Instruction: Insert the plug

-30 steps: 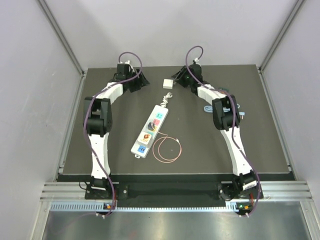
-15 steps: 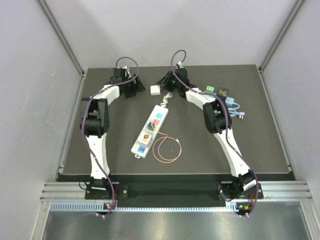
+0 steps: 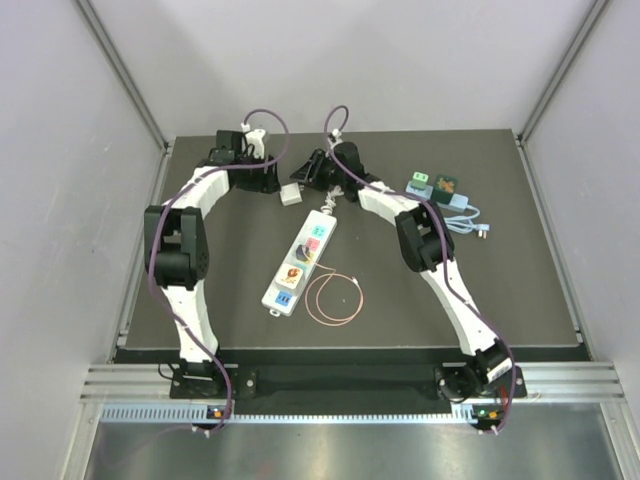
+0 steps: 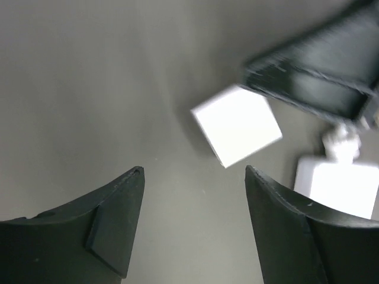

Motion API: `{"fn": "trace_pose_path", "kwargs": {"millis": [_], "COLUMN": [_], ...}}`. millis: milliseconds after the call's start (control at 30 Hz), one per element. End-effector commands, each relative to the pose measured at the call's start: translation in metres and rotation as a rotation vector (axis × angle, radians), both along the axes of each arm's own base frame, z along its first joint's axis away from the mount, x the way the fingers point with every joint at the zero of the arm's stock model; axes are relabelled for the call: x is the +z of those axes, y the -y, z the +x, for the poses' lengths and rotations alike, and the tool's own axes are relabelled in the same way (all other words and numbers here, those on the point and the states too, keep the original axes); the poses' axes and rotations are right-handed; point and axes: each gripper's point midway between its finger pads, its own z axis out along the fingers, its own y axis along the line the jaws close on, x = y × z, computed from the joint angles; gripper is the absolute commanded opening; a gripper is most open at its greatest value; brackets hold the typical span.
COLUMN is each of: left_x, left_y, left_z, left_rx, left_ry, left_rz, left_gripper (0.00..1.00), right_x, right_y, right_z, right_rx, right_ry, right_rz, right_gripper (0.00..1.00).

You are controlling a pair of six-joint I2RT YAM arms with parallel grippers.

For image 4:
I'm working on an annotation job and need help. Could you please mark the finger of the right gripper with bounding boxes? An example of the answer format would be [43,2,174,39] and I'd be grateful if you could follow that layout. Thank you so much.
[242,1,378,124]

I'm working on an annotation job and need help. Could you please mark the white charger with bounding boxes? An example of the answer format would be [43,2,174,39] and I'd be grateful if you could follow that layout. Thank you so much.
[191,85,282,168]

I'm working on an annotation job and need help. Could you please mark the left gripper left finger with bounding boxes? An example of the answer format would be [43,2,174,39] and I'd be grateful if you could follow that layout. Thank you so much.
[1,166,145,283]

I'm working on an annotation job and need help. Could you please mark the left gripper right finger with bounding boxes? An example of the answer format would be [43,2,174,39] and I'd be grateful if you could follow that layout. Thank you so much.
[245,166,378,283]

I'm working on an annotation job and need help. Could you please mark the white multicolour power strip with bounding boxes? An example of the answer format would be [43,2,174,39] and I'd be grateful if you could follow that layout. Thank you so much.
[293,124,379,220]

